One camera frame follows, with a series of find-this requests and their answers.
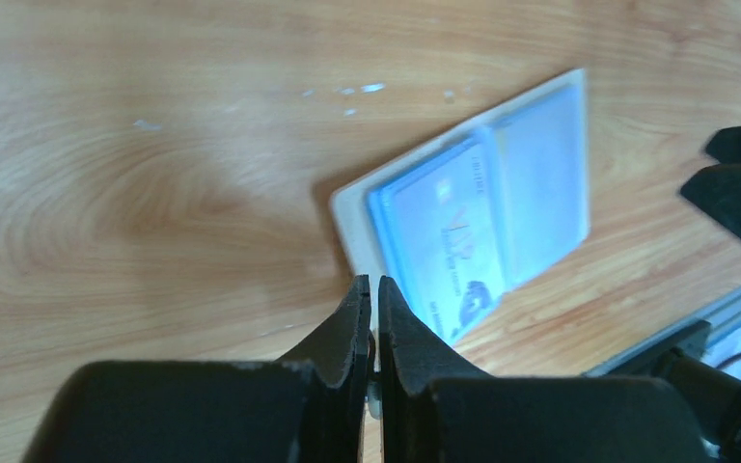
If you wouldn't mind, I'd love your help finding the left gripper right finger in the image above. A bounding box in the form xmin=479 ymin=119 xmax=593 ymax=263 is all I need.
xmin=378 ymin=277 xmax=708 ymax=462

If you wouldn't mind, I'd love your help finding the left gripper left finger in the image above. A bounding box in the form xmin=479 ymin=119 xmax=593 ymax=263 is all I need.
xmin=24 ymin=275 xmax=372 ymax=462

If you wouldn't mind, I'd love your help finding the beige card holder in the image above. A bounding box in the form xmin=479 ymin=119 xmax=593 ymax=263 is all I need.
xmin=329 ymin=68 xmax=590 ymax=344

